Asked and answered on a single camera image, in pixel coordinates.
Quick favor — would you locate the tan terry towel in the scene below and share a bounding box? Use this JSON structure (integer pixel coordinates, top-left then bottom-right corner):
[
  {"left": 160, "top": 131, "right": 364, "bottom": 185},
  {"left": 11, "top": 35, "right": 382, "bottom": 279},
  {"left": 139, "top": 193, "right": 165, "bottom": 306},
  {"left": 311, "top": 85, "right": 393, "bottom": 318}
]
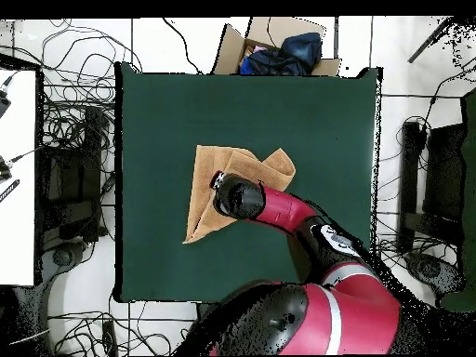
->
[{"left": 181, "top": 144, "right": 298, "bottom": 245}]

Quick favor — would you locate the dark green table cloth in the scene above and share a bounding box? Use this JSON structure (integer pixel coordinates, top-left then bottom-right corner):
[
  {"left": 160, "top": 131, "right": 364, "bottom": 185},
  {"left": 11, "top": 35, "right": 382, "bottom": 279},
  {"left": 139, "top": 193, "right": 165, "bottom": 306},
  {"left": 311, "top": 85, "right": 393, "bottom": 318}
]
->
[{"left": 113, "top": 60, "right": 384, "bottom": 304}]

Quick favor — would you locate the brown cardboard box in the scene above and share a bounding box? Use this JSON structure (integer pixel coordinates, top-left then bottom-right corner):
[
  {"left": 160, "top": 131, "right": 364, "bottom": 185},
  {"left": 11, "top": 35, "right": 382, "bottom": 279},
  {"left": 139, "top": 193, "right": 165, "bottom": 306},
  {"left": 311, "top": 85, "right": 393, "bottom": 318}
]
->
[{"left": 211, "top": 16, "right": 342, "bottom": 78}]

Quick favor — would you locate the dark navy garment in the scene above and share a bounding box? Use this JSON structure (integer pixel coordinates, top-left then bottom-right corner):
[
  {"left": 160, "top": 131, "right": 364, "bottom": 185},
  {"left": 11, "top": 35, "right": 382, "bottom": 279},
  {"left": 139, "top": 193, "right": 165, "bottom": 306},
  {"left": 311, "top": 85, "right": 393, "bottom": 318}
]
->
[{"left": 239, "top": 46, "right": 315, "bottom": 77}]

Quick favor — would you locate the pink garment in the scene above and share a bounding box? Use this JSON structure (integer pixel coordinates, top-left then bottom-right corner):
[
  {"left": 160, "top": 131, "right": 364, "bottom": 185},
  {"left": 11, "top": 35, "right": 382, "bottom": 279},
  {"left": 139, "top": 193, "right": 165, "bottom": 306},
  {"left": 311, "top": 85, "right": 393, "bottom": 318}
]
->
[{"left": 243, "top": 44, "right": 268, "bottom": 59}]

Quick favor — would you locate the blue denim garment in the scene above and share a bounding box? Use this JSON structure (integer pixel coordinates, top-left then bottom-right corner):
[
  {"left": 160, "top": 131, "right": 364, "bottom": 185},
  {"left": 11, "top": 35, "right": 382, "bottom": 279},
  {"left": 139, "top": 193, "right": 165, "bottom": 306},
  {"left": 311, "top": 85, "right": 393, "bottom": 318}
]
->
[{"left": 278, "top": 32, "right": 324, "bottom": 70}]

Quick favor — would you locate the grey stand base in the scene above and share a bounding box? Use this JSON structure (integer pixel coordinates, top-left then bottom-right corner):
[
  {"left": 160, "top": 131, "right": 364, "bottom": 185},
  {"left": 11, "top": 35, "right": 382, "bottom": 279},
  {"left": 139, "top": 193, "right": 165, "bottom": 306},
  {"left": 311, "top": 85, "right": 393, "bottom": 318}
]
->
[
  {"left": 403, "top": 250, "right": 466, "bottom": 297},
  {"left": 42, "top": 239, "right": 88, "bottom": 276}
]

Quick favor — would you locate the black power strip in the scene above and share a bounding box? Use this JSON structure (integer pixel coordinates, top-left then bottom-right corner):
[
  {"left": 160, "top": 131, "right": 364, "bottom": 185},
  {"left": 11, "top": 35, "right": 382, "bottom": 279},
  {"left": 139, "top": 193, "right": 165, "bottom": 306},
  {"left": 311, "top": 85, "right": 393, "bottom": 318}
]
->
[{"left": 100, "top": 319, "right": 119, "bottom": 357}]

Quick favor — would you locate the white table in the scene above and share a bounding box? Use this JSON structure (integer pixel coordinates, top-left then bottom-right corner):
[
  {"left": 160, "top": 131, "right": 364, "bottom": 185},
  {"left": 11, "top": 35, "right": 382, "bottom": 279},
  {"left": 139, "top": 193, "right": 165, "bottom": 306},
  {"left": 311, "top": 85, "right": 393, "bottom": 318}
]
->
[{"left": 0, "top": 68, "right": 38, "bottom": 287}]

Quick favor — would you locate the black perforated strip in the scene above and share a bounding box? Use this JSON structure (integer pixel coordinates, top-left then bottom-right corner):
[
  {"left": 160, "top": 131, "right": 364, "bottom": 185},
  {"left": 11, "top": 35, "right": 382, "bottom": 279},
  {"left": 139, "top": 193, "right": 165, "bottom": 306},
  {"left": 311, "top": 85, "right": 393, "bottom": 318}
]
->
[{"left": 0, "top": 178, "right": 20, "bottom": 204}]

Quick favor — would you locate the black metal bar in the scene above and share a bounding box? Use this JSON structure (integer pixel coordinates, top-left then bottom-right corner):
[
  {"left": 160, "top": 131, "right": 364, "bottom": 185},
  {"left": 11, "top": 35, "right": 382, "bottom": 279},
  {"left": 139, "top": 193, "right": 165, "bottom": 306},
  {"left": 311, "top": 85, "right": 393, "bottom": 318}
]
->
[{"left": 407, "top": 16, "right": 455, "bottom": 64}]

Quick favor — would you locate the green covered side table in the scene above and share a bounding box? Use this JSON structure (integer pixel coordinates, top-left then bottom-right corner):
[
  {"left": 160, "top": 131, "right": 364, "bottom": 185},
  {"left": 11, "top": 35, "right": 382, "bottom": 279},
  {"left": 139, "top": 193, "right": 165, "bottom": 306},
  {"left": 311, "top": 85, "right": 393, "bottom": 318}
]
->
[{"left": 438, "top": 86, "right": 476, "bottom": 313}]

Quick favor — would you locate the black stand frame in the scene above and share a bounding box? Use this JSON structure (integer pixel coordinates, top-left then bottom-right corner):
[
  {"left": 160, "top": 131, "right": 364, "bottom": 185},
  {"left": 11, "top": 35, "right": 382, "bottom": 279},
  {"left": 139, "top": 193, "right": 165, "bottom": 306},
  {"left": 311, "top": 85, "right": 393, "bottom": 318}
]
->
[
  {"left": 396, "top": 120, "right": 468, "bottom": 256},
  {"left": 36, "top": 105, "right": 114, "bottom": 246}
]

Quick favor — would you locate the long black cable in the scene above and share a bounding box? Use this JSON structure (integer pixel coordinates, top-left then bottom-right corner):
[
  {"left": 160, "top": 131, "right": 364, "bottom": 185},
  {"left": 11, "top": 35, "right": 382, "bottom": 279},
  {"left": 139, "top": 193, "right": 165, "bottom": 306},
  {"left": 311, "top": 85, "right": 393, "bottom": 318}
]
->
[{"left": 162, "top": 17, "right": 204, "bottom": 74}]

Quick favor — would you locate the black cable tangle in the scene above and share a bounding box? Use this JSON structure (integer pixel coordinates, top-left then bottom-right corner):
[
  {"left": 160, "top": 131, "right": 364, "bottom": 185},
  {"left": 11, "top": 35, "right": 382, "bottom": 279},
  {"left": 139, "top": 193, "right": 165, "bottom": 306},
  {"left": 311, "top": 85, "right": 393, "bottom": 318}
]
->
[
  {"left": 371, "top": 62, "right": 476, "bottom": 310},
  {"left": 0, "top": 18, "right": 196, "bottom": 357}
]

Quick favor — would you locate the black camera device with cable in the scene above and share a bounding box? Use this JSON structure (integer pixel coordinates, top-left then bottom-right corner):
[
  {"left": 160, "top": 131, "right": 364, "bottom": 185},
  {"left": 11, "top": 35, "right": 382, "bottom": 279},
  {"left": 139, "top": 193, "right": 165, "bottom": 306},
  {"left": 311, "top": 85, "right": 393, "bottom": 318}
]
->
[
  {"left": 0, "top": 70, "right": 20, "bottom": 118},
  {"left": 0, "top": 146, "right": 42, "bottom": 182}
]

